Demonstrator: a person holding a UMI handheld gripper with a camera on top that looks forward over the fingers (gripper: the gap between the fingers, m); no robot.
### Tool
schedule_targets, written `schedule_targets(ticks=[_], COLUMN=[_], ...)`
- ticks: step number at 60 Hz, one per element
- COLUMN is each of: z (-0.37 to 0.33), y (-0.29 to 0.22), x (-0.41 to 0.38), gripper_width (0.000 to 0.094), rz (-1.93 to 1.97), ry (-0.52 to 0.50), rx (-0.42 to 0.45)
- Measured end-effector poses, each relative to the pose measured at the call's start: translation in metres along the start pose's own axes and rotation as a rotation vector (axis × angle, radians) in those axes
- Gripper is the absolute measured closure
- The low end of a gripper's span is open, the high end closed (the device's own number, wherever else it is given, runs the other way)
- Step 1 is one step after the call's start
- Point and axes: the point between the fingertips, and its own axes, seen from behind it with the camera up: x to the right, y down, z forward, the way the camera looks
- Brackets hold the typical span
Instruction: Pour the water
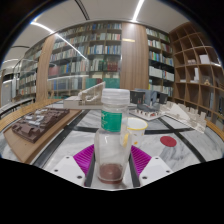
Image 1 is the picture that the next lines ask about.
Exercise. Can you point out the beige building architectural model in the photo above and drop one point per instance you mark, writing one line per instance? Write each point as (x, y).
(85, 100)

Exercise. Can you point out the white flat site model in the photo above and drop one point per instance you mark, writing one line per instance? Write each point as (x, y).
(146, 115)

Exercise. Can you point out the wide glass-fronted bookshelf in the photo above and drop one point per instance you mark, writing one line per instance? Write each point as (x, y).
(93, 56)

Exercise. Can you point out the flat round red coaster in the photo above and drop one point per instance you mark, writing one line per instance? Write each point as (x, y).
(168, 141)

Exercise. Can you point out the dark grey building model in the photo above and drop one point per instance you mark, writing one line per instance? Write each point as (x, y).
(146, 96)

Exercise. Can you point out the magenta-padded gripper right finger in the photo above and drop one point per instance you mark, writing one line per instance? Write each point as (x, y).
(155, 170)

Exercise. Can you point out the straight ceiling light strip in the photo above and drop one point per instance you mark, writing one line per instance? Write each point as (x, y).
(138, 10)

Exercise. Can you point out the bookshelf with white books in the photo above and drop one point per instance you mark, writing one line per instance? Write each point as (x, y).
(160, 63)

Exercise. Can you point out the clear bottle with white cap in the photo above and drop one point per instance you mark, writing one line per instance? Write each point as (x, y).
(111, 146)

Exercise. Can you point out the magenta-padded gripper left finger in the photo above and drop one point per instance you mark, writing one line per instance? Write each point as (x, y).
(68, 168)

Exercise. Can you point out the white city block model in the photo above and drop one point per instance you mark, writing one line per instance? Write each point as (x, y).
(186, 116)

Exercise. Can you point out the wooden cubby shelf unit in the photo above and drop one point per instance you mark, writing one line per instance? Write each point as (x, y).
(196, 73)

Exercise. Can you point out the narrow dark bookshelf with books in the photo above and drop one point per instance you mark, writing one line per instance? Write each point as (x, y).
(28, 76)

